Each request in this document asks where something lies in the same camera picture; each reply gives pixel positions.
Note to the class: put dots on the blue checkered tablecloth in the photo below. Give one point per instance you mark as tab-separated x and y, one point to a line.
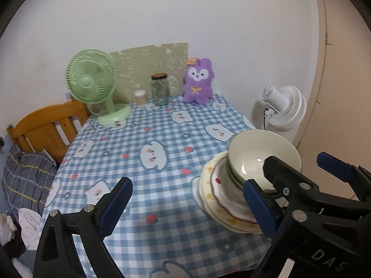
162	231

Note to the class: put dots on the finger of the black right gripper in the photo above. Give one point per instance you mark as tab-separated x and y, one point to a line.
287	176
356	176

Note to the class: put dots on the green desk fan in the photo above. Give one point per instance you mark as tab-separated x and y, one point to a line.
91	79

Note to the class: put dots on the floral ceramic bowl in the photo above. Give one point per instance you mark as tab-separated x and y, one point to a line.
240	172
261	144

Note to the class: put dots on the toothpick holder jar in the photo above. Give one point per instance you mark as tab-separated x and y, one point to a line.
140	97

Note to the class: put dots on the white plate red pattern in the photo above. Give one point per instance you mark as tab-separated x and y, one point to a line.
228	195

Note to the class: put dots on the grey plaid pillow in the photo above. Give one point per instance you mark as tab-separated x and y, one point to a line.
27	179

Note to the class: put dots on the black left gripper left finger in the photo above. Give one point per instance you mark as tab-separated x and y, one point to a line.
57	256

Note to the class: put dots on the glass jar black lid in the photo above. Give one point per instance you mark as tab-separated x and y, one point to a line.
160	89

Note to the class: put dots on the white crumpled cloth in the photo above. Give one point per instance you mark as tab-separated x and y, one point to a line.
26	227

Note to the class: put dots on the green patterned wall mat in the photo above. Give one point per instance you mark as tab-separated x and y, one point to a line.
135	66

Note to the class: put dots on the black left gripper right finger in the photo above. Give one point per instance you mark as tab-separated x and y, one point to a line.
324	235

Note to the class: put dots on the yellow floral plate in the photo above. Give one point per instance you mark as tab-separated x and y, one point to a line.
214	209

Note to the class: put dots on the white standing fan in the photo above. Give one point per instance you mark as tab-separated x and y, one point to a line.
286	107

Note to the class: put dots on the purple plush toy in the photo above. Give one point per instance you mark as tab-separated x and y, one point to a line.
198	78

